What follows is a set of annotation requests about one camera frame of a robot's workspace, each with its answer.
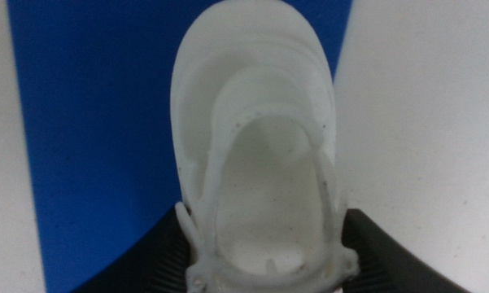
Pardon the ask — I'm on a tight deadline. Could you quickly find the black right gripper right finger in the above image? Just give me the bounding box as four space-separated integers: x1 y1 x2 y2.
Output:
336 208 473 293

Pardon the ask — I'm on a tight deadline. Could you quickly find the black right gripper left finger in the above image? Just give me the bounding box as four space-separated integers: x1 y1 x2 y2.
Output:
71 205 192 293

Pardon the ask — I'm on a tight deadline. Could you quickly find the white sandal with coloured straps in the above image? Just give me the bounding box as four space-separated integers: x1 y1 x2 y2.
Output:
169 0 360 293

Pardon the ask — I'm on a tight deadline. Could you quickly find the blue rectangular mat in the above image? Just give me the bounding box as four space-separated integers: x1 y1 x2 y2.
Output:
6 0 354 293

